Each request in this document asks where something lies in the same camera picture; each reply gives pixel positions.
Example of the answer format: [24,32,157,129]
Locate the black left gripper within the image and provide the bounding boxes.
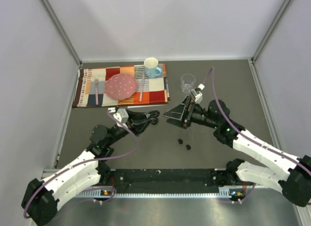
[106,109,155,146]

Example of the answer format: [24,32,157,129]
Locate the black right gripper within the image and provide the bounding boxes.
[163,95,220,130]

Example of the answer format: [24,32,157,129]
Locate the glossy black earbud charging case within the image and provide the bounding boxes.
[151,118,159,125]

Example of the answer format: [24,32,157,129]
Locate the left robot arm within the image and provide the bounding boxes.
[21,107,160,226]

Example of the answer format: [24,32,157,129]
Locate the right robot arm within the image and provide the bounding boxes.
[163,96,311,207]

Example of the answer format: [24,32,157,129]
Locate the pink plastic knife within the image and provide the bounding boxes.
[139,71,145,102]

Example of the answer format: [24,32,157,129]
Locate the clear drinking glass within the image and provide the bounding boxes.
[181,73,196,94]

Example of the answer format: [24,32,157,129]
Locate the pink polka dot plate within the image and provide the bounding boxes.
[105,73,138,101]

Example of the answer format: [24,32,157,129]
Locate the light blue mug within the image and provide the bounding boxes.
[144,57,162,78]

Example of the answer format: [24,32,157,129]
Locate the colourful patchwork placemat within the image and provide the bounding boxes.
[72,63,170,108]

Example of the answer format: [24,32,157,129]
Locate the pink plastic fork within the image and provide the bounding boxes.
[94,76,99,105]

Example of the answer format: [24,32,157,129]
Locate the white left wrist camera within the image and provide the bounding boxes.
[107,107,129,127]

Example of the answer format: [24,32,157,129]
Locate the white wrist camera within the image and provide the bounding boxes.
[107,107,129,127]
[190,84,205,104]

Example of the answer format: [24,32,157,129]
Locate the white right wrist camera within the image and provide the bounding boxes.
[190,84,205,104]

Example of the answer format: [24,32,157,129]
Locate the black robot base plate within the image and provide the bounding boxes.
[106,169,232,194]

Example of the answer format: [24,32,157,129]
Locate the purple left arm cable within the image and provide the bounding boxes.
[23,111,139,218]

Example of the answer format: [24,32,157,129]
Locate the grey slotted cable duct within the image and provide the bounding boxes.
[75,187,246,199]

